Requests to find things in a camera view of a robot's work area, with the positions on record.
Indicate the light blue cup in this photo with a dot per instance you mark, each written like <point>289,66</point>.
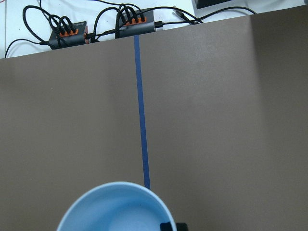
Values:
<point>118,206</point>

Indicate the black laptop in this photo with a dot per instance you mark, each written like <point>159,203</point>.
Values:
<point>207,3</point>

